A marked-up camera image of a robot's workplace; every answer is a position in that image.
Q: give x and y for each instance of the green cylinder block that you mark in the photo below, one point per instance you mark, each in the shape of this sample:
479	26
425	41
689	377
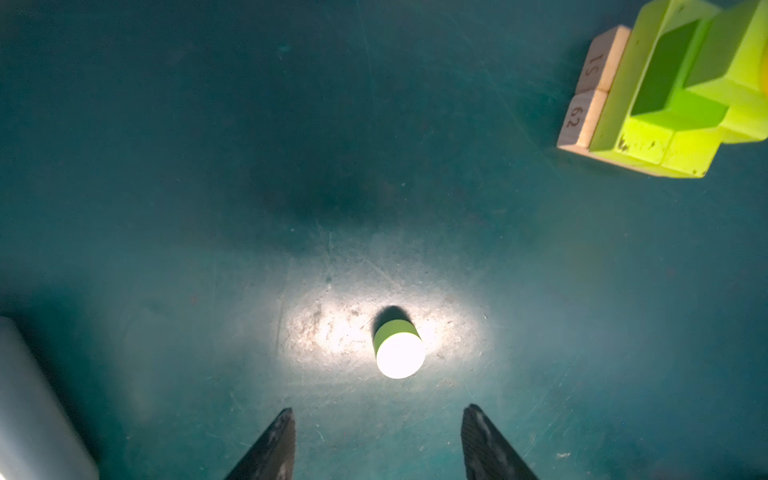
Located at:
399	350

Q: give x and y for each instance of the natural wood block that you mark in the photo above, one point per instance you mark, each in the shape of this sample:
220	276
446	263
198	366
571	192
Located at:
602	61
581	120

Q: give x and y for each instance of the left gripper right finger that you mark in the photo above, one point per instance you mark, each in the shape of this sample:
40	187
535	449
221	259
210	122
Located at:
486	452

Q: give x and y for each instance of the silver metal bottle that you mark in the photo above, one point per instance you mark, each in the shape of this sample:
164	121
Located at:
38	441

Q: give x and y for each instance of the long green block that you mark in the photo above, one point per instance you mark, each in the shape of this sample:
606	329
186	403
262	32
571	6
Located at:
729	70
689	154
619	138

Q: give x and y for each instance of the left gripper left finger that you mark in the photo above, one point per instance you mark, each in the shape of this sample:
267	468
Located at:
272	456

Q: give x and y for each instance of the small green cube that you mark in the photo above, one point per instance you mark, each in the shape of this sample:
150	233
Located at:
663	99

